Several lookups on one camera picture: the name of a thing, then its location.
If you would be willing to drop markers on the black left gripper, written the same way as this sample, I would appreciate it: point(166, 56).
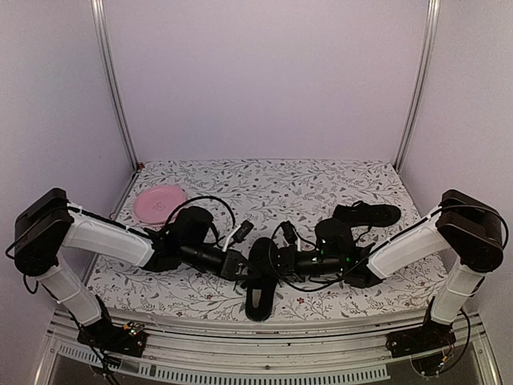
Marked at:
point(230, 266)

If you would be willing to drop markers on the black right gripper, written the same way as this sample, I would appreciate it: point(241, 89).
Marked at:
point(287, 261)

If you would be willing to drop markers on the black canvas shoe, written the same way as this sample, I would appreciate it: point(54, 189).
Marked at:
point(259, 306)
point(363, 214)

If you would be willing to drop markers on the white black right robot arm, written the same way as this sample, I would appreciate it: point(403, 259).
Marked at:
point(474, 232)

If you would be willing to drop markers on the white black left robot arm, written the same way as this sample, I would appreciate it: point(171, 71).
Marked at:
point(53, 223)

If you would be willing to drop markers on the pink plastic plate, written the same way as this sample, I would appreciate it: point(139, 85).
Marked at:
point(154, 205)

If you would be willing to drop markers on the floral patterned table mat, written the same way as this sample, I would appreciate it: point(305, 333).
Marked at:
point(267, 192)

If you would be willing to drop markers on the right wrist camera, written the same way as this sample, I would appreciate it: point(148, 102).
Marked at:
point(291, 235)

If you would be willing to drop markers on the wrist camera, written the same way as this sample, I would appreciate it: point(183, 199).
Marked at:
point(238, 234)
point(291, 235)

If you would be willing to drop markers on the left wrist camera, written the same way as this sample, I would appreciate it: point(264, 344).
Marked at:
point(238, 234)

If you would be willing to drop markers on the aluminium front rail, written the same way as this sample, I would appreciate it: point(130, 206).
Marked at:
point(340, 351)

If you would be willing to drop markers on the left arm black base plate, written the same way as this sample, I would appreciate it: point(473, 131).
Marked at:
point(129, 339)

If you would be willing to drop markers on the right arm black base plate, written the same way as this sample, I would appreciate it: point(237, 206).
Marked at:
point(427, 337)

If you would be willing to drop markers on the left aluminium frame post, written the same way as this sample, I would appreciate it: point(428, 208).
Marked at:
point(101, 31)

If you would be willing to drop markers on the aluminium frame post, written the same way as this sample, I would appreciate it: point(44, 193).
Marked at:
point(101, 31)
point(426, 52)

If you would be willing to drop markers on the right aluminium frame post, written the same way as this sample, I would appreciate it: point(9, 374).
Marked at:
point(426, 52)

